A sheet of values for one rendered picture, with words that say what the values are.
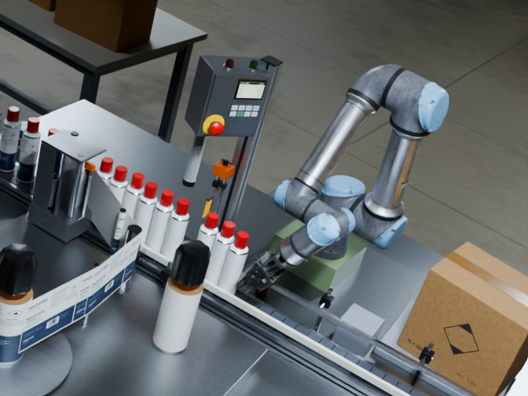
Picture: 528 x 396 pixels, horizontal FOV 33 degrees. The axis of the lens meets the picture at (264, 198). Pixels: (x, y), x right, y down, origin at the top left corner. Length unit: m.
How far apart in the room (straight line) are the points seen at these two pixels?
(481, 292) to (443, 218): 2.72
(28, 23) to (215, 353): 2.17
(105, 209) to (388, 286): 0.93
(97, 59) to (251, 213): 1.21
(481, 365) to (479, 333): 0.09
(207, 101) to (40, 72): 3.24
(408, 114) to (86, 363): 1.01
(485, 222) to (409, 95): 3.01
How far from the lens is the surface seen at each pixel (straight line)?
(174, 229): 2.46
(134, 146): 3.16
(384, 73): 2.38
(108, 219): 2.48
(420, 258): 3.05
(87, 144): 2.47
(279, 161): 5.12
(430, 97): 2.33
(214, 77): 2.26
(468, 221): 5.24
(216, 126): 2.30
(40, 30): 4.03
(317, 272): 2.69
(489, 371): 2.49
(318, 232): 2.20
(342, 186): 2.61
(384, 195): 2.52
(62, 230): 2.52
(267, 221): 2.94
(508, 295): 2.49
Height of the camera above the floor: 2.36
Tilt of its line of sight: 30 degrees down
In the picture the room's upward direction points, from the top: 17 degrees clockwise
